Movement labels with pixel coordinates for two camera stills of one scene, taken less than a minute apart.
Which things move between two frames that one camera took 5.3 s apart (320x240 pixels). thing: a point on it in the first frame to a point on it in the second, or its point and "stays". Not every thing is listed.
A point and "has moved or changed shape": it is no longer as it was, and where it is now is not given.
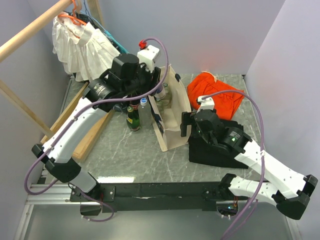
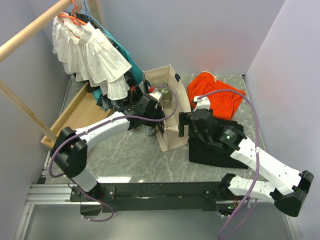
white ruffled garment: x=83 y=50 stays
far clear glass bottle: x=166 y=101 stays
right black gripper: x=187 y=118 stays
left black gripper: x=153 y=79 to x=156 y=112
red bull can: x=160 y=92 has moved or changed shape
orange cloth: x=225 y=103 stays
